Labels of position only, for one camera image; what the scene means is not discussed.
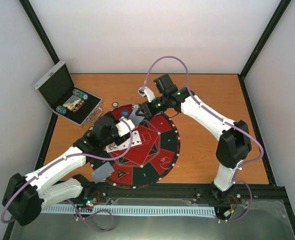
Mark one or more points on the blue playing card deck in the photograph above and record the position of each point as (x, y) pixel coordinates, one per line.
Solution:
(135, 119)

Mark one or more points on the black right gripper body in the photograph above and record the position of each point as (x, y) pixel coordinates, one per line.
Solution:
(158, 108)

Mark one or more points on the black frame rail front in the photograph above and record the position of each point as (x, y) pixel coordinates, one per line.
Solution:
(200, 193)

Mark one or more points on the queen of hearts card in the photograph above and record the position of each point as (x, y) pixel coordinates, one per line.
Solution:
(111, 147)

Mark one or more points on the blue small blind button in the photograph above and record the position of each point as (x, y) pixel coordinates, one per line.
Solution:
(125, 113)

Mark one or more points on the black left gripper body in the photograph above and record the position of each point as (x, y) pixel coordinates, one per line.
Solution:
(106, 140)

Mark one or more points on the card box in case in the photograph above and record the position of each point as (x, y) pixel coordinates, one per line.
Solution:
(72, 102)

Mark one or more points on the dealt card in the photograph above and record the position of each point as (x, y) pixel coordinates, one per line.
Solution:
(102, 172)

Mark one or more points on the red black triangular token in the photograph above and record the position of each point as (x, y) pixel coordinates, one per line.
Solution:
(120, 173)

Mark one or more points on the clear dealer button disc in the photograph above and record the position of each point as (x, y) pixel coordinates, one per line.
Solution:
(165, 163)

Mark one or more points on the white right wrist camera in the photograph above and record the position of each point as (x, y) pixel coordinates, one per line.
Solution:
(146, 92)

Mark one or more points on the blue orange ten chip stack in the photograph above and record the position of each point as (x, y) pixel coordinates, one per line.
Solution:
(135, 106)

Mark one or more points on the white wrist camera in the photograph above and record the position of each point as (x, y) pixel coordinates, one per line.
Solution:
(124, 126)
(146, 92)

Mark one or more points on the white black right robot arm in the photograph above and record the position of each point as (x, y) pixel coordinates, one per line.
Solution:
(233, 138)

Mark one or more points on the poker chip row in case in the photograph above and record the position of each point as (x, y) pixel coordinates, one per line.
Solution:
(80, 94)

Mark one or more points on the clubs face-up card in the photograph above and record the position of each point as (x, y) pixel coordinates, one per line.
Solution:
(136, 139)

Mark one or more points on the single hundred chip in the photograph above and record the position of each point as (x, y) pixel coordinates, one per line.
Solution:
(115, 104)

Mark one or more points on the aluminium poker chip case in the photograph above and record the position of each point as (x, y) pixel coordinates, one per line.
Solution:
(57, 86)

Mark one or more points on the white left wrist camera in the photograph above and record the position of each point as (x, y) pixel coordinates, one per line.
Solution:
(124, 126)

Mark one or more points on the red dice row in case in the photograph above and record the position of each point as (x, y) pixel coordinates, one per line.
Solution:
(78, 107)

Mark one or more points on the round red black poker mat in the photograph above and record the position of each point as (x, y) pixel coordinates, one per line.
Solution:
(160, 138)

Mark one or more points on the light blue slotted cable duct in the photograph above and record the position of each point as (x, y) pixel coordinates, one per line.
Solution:
(151, 211)

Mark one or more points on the diamonds face-up card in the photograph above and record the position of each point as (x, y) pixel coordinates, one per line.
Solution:
(124, 145)

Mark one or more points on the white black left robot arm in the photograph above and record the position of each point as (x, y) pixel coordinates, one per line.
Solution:
(27, 195)

